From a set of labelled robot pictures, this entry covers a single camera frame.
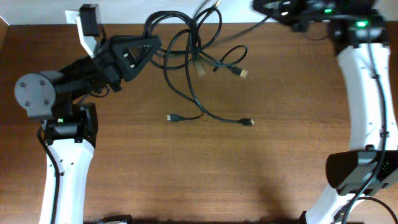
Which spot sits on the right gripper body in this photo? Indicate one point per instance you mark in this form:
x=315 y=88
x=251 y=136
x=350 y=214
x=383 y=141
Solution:
x=305 y=11

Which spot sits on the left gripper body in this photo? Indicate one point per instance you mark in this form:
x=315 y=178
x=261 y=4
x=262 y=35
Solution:
x=107 y=67

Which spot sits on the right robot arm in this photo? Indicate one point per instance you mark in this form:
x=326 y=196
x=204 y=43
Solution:
x=361 y=43

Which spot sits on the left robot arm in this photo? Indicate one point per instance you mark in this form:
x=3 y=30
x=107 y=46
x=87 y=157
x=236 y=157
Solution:
x=68 y=127

